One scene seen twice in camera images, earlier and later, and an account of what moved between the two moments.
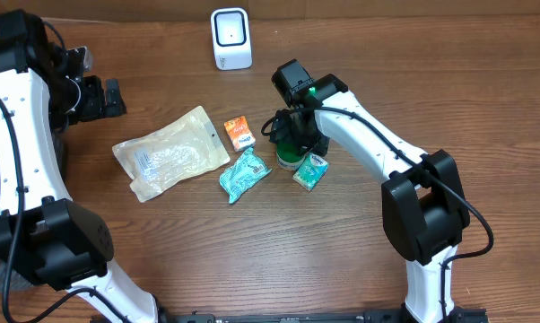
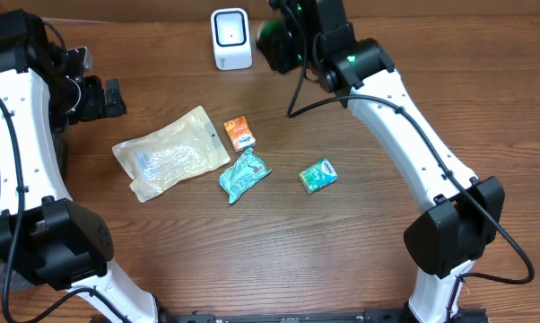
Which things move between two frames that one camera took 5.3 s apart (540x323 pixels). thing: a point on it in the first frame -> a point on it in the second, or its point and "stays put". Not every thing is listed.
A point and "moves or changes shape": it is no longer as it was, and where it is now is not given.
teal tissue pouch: [248, 169] stays put
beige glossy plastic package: [182, 148] stays put
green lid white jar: [288, 156] -> [270, 29]
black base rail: [306, 315] stays put
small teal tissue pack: [310, 170] moves or changes shape
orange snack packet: [239, 134] stays put
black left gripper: [98, 107] stays put
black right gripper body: [304, 137] -> [287, 57]
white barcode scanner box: [231, 39] stays put
